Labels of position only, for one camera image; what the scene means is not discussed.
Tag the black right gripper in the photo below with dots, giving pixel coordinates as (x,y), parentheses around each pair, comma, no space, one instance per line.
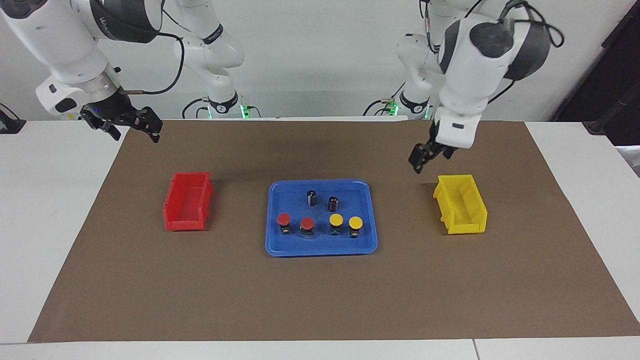
(112,112)

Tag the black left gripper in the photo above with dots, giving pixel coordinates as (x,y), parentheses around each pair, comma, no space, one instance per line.
(432,140)

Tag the yellow push button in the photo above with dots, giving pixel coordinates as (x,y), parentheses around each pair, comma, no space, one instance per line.
(355,221)
(336,219)

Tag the red push button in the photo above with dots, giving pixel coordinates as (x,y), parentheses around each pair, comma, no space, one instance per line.
(283,219)
(307,222)

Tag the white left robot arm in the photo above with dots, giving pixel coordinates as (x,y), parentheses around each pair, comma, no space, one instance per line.
(470,65)

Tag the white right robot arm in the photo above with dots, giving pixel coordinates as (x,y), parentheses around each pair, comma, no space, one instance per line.
(60,45)

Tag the blue plastic tray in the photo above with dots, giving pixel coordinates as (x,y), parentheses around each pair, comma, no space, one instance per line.
(320,247)

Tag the green lit controller board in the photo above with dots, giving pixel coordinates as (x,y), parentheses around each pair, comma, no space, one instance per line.
(393,107)
(244,111)

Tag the yellow plastic bin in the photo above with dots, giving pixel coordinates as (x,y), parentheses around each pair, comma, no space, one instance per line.
(467,229)

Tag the red plastic bin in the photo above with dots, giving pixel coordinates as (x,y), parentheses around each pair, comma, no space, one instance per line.
(185,222)

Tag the black cylindrical capacitor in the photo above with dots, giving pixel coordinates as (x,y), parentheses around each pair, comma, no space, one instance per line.
(312,198)
(333,204)

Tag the black desk stand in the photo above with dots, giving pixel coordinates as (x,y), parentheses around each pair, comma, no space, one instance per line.
(10,125)

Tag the brown table mat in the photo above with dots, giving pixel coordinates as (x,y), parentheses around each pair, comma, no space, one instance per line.
(320,300)

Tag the black background panel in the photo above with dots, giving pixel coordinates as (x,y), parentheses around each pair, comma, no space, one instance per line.
(600,75)

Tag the black tripod pole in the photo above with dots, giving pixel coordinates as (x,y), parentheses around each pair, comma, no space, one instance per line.
(615,115)

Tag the white plastic wrapped item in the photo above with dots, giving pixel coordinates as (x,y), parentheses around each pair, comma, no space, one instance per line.
(631,160)

